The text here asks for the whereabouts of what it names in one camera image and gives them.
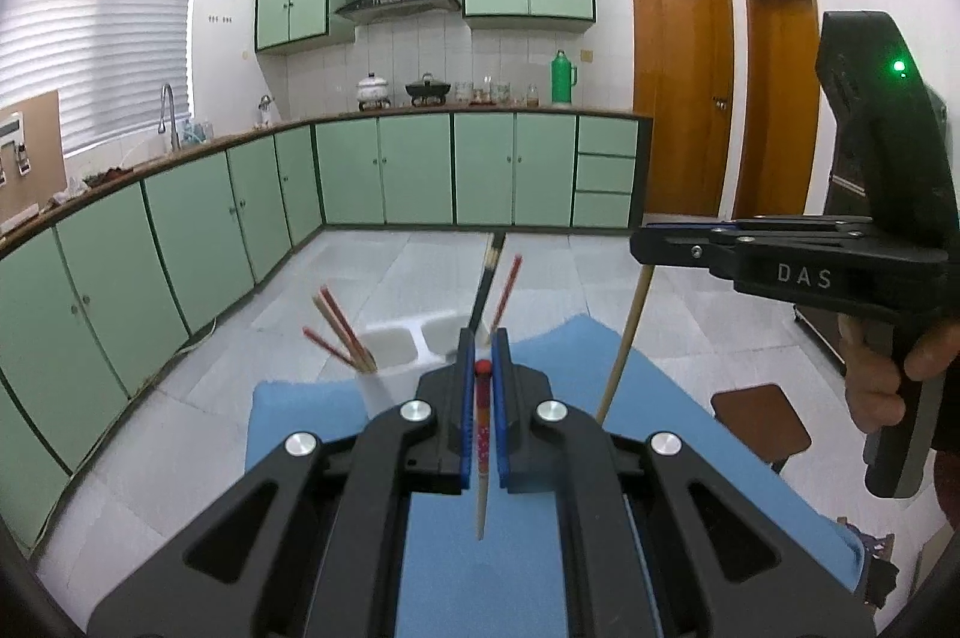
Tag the blue mat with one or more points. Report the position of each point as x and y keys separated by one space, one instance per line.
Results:
x=667 y=405

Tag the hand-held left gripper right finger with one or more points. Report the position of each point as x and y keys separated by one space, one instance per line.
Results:
x=502 y=450

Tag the white utensil holder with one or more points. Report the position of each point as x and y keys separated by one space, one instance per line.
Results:
x=390 y=345

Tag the green thermos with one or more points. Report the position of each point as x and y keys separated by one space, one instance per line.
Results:
x=562 y=79

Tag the wooden door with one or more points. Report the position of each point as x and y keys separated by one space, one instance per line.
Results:
x=780 y=98
x=679 y=90

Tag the white cooking pot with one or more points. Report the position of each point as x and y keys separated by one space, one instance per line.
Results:
x=373 y=90

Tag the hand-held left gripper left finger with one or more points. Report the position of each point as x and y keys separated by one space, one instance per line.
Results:
x=466 y=443

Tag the black wok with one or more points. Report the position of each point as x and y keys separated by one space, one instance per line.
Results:
x=429 y=89

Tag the metal faucet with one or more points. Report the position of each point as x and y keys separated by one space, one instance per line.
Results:
x=166 y=113

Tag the dark cloth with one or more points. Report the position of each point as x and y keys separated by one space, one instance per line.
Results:
x=877 y=567

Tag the green base cabinets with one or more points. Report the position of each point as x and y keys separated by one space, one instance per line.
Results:
x=90 y=308

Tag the white device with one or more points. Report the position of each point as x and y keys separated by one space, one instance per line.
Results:
x=16 y=146

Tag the black chopstick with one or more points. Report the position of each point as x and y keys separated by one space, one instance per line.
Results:
x=484 y=285

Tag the wooden stool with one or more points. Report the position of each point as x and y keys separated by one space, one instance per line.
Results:
x=761 y=424

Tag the white window blind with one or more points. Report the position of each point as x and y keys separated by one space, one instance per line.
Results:
x=97 y=23

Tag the person's right hand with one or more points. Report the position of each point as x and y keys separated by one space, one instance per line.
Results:
x=874 y=383

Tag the group of condiment jars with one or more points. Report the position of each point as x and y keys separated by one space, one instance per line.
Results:
x=495 y=94

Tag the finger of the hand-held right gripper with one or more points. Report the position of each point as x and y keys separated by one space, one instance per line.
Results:
x=675 y=248
x=787 y=225

